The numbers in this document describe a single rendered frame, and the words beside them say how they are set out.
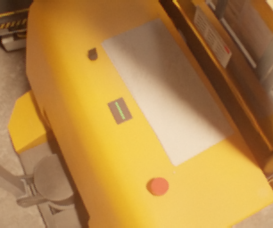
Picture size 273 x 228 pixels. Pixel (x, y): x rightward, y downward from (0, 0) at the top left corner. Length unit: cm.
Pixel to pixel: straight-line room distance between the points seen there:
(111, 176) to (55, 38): 40
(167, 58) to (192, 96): 12
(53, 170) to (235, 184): 69
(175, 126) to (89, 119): 20
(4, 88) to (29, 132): 58
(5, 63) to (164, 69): 131
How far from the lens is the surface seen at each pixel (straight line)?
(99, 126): 86
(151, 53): 93
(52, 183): 130
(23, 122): 150
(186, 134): 85
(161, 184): 78
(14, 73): 203
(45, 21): 104
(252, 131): 96
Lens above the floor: 169
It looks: 68 degrees down
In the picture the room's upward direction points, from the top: 1 degrees clockwise
